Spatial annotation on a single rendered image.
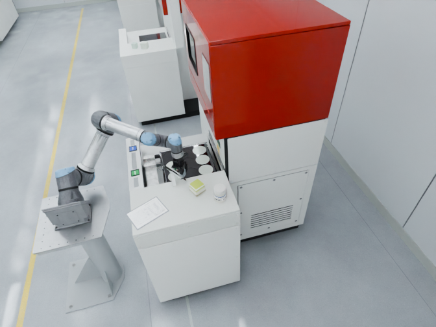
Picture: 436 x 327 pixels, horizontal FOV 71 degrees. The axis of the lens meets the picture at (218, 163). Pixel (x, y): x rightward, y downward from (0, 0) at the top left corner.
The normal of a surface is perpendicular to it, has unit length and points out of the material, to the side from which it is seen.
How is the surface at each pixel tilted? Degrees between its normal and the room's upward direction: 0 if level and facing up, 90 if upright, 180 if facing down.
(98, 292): 0
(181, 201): 0
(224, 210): 0
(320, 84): 90
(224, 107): 90
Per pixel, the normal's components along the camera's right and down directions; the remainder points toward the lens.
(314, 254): -0.04, -0.73
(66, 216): 0.26, 0.65
